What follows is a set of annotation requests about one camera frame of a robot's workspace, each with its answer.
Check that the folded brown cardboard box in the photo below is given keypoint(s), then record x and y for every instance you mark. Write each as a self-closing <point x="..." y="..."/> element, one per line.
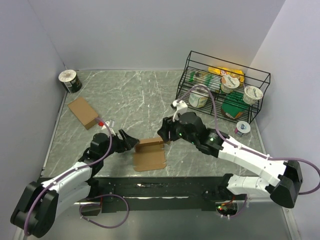
<point x="83" y="112"/>

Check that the white green cup lower shelf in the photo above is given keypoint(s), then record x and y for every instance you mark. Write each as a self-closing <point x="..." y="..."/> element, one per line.
<point x="198" y="97"/>

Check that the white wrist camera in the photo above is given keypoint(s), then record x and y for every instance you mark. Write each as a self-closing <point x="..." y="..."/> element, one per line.
<point x="180" y="108"/>
<point x="109" y="123"/>

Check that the purple yogurt cup on table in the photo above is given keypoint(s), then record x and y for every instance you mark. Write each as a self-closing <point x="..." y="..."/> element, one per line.
<point x="242" y="128"/>

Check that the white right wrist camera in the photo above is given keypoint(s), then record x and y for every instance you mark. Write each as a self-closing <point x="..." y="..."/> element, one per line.
<point x="180" y="108"/>

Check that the yellow snack bag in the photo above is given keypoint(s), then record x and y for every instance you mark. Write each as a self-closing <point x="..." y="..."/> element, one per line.
<point x="222" y="71"/>

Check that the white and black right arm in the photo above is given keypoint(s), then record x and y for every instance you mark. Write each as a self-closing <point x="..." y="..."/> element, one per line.
<point x="279" y="180"/>

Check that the yogurt cup upper middle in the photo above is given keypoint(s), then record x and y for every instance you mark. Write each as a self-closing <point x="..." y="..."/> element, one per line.
<point x="229" y="83"/>

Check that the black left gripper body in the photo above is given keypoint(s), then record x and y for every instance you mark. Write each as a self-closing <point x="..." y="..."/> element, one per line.
<point x="117" y="145"/>

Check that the green snack packet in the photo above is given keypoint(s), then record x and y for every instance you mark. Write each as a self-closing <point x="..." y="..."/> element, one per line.
<point x="233" y="105"/>

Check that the green white packet in rack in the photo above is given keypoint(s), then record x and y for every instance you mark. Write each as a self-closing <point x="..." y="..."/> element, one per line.
<point x="207" y="79"/>

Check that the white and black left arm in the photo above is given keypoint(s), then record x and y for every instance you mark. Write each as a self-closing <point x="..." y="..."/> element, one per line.
<point x="42" y="202"/>

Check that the brown cardboard box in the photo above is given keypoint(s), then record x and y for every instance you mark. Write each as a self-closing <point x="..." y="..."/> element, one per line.
<point x="83" y="112"/>
<point x="149" y="155"/>

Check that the yogurt cup upper right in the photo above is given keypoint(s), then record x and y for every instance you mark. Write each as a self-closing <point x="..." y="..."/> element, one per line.
<point x="252" y="95"/>

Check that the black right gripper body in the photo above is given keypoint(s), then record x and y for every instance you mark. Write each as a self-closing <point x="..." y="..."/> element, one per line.
<point x="176" y="132"/>

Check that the dark green noodle cup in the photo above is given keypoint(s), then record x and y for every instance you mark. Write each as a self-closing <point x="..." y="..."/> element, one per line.
<point x="70" y="80"/>

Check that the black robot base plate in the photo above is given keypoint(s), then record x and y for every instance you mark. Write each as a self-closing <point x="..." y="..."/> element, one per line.
<point x="161" y="193"/>

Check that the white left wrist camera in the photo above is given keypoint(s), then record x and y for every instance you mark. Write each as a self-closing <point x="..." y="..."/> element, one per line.
<point x="109" y="123"/>

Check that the black wire rack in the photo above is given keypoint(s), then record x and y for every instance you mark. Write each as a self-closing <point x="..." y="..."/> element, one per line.
<point x="197" y="61"/>

